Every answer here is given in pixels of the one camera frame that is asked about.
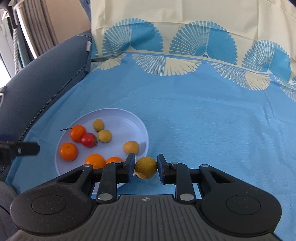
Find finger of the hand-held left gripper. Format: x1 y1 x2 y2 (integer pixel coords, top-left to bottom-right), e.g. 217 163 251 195
0 134 40 156

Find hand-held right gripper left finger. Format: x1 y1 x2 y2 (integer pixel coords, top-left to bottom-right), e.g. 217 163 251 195
54 153 136 204

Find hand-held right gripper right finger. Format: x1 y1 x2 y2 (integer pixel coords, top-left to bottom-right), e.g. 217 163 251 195
157 153 236 202

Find small tan longan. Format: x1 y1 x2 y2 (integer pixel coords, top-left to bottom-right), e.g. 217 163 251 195
134 157 159 180
93 119 105 131
97 130 113 143
123 141 140 155

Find light blue round plate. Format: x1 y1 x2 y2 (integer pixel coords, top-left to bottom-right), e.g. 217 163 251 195
54 108 149 188

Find red tomato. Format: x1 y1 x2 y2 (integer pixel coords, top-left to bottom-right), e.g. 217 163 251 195
81 133 99 148

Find orange mandarin with stem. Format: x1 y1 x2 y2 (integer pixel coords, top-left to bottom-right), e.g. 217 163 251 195
60 125 87 143

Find blue fabric sofa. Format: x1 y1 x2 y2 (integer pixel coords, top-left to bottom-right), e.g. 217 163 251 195
0 0 94 241

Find blue fan-print cloth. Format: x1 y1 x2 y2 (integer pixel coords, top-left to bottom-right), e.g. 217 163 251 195
5 0 296 232

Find grey curtain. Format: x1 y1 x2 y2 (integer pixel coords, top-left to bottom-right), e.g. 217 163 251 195
17 0 59 58

